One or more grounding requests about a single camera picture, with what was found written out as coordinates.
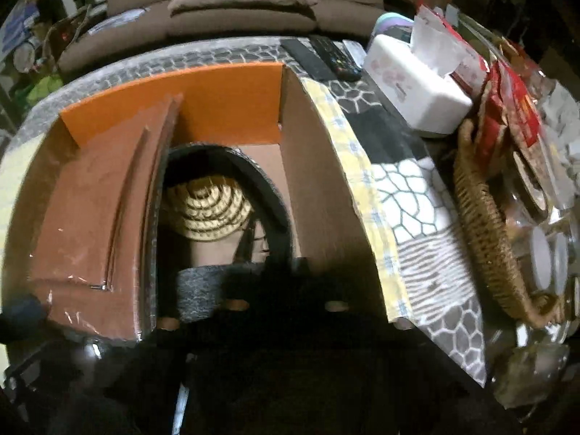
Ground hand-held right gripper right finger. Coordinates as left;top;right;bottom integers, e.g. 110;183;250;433
298;256;494;435

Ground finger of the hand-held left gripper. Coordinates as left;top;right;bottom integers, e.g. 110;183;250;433
0;294;50;345

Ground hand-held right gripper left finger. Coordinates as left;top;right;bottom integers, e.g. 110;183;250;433
106;256;297;435

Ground orange cloth with grey lining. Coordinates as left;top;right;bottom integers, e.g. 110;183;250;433
174;265;254;322

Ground black rhinestone headband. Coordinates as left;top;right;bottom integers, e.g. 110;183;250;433
142;142;297;331

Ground brown triangular packet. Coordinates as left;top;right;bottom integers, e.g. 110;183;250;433
29;95;184;340

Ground orange cardboard box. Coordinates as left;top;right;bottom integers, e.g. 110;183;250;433
9;61;409;345

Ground yellow ribbed round object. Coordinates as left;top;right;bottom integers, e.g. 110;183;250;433
161;177;252;241

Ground yellow plaid tablecloth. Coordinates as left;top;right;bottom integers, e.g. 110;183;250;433
299;77;413;322

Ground wicker basket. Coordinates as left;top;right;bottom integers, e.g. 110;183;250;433
453;118;565;329

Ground green plastic bag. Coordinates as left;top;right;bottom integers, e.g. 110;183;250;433
25;72;64;100

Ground white tissue box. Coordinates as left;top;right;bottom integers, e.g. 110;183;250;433
362;4;474;139

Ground clear glass dish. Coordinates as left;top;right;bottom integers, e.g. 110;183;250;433
492;340;572;409

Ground white round dish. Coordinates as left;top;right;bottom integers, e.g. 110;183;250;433
528;224;572;291

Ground black remote control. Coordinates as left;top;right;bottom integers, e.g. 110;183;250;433
281;38;336;82
308;35;363;81

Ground white remote control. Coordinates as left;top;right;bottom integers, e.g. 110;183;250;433
342;40;368;66

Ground round pale disc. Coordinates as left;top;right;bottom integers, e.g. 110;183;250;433
11;43;37;73

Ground red snack packet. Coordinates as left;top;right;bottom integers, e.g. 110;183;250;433
505;68;551;150
471;61;513;155

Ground red and white bag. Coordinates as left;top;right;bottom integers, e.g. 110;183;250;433
446;22;490;96

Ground pastel striped round box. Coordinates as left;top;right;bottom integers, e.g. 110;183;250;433
376;13;415;39

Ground white papers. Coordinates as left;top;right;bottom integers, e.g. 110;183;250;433
88;8;150;37

